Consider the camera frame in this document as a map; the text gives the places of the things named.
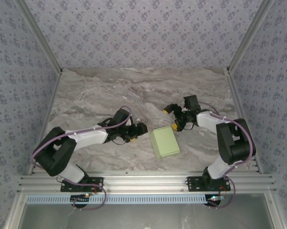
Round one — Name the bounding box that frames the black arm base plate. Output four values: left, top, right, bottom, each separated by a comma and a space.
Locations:
60, 177, 104, 193
186, 176, 231, 193

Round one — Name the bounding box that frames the light green paper box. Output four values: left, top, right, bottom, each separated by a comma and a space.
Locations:
150, 126, 180, 160

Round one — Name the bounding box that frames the slanted aluminium frame post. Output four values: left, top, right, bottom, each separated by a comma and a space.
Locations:
226, 0, 277, 73
16, 0, 63, 73

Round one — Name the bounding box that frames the short aluminium frame post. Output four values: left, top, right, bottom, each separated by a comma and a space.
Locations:
4, 193, 27, 229
264, 192, 287, 229

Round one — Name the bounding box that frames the grey metal panel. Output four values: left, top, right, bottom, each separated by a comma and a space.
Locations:
21, 202, 273, 229

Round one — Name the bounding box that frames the aluminium table side rail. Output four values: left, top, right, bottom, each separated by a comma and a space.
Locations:
225, 68, 264, 174

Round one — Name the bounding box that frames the light blue slotted cable duct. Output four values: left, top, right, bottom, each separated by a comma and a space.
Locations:
26, 194, 207, 205

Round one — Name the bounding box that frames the long aluminium frame rail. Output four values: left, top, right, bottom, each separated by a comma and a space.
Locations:
17, 170, 277, 194

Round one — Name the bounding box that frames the small black adapter board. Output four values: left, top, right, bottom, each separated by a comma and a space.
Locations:
205, 194, 225, 203
71, 193, 91, 203

